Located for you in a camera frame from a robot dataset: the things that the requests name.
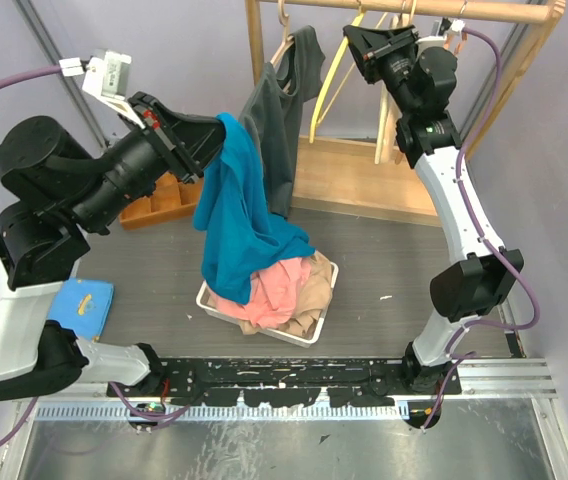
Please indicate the wooden hanger blue shirt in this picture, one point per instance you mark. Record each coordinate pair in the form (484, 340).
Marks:
(322, 106)

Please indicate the wooden clothes rack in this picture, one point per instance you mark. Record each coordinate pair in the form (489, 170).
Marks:
(339, 176)

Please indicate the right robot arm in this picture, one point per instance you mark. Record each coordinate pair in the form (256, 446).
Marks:
(421, 80)

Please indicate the blue patterned cloth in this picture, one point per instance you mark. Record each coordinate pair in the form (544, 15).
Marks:
(83, 306)

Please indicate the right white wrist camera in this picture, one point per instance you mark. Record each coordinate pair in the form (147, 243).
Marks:
(437, 36)

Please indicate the wooden hanger with metal hook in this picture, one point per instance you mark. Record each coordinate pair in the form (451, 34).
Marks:
(456, 37)

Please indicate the pink t shirt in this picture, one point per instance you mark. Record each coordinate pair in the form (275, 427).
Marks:
(273, 294)

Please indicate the blue t shirt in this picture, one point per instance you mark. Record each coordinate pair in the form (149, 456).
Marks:
(242, 236)

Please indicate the beige t shirt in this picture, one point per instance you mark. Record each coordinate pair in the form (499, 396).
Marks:
(313, 298)

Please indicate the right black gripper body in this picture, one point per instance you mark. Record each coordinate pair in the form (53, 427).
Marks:
(393, 67)

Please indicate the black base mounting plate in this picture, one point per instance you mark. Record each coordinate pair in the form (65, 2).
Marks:
(279, 382)

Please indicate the wooden hanger grey shirt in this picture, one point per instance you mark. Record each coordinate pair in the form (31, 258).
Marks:
(286, 44)

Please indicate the grey t shirt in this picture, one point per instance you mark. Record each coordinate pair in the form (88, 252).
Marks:
(273, 114)

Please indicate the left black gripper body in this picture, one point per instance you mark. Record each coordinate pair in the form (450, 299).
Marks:
(137, 165)

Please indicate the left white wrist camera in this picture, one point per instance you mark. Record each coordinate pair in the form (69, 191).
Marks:
(105, 78)

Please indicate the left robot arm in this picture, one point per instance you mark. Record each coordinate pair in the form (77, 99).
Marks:
(63, 194)

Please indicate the brown wooden compartment tray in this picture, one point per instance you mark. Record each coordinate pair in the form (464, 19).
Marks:
(170, 201)

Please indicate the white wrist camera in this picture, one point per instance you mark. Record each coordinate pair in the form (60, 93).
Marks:
(105, 78)
(437, 36)

